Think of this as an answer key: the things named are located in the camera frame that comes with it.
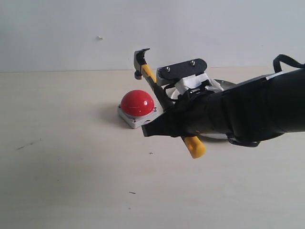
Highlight black yellow claw hammer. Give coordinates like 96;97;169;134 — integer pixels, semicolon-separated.
133;48;206;159

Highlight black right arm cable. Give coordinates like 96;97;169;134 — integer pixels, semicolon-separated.
273;54;305;73

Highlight round stainless steel plate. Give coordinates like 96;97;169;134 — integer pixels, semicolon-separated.
160;80;231;139

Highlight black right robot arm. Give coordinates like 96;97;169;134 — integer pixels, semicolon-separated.
142;69;305;147

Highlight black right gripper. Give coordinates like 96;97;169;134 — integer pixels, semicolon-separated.
141;92;233;138

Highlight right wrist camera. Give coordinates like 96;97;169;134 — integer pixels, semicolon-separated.
156;58;210;95

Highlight red dome push button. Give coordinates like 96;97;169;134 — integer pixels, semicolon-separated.
117;90;158;129

